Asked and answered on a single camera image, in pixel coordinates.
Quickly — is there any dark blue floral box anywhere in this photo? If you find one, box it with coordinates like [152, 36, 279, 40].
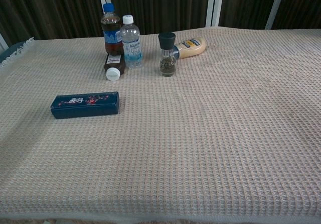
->
[51, 91, 120, 120]

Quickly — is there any glass pepper grinder black top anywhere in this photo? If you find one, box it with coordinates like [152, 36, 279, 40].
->
[157, 32, 177, 78]

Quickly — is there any beige waffle tablecloth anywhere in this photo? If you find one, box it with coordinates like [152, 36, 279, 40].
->
[0, 27, 321, 222]

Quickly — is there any brown medicine bottle white cap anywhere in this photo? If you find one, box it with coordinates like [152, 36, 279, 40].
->
[104, 53, 126, 81]

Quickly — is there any mayonnaise squeeze bottle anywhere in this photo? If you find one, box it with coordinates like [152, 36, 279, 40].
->
[173, 37, 207, 60]

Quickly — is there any clear water bottle white cap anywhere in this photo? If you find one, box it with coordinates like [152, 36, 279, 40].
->
[120, 15, 143, 69]

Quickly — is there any cola bottle blue cap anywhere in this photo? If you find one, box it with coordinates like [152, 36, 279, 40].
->
[100, 3, 124, 57]

